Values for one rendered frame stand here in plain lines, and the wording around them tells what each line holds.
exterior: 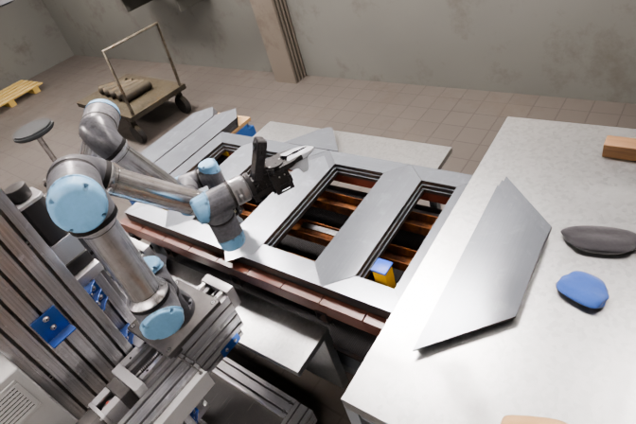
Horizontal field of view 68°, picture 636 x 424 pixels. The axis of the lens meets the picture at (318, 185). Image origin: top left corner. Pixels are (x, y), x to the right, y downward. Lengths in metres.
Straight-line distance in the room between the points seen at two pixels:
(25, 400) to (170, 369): 0.38
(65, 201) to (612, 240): 1.36
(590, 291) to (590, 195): 0.41
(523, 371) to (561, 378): 0.08
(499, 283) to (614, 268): 0.30
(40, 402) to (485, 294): 1.25
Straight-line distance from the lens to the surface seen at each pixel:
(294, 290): 1.80
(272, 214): 2.08
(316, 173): 2.23
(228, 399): 2.40
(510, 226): 1.53
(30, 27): 9.43
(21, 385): 1.58
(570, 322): 1.35
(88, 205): 1.13
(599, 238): 1.51
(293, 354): 1.82
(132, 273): 1.28
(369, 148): 2.52
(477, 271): 1.41
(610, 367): 1.30
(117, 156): 1.68
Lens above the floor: 2.14
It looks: 36 degrees down
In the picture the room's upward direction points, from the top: 17 degrees counter-clockwise
